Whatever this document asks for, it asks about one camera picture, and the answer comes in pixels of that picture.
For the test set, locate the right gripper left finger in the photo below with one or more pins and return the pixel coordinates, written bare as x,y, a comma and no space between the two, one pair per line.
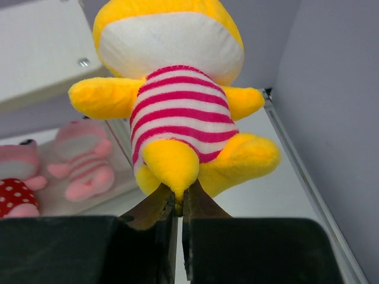
136,247

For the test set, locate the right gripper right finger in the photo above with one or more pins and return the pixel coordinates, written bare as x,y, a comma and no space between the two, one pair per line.
219,248

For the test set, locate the white two-tier shelf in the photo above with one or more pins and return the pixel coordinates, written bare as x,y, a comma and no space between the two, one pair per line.
46,46

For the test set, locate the yellow toy pink-striped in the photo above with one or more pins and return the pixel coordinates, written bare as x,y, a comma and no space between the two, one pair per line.
172,67

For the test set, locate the pink toy pink-striped shirt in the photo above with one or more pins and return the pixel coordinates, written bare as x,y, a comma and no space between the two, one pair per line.
82,148

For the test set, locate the aluminium rail frame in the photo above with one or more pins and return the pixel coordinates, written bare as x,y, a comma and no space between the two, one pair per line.
349,267

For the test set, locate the pink toy red polka-dot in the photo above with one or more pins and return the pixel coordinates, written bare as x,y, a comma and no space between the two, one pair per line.
20,178

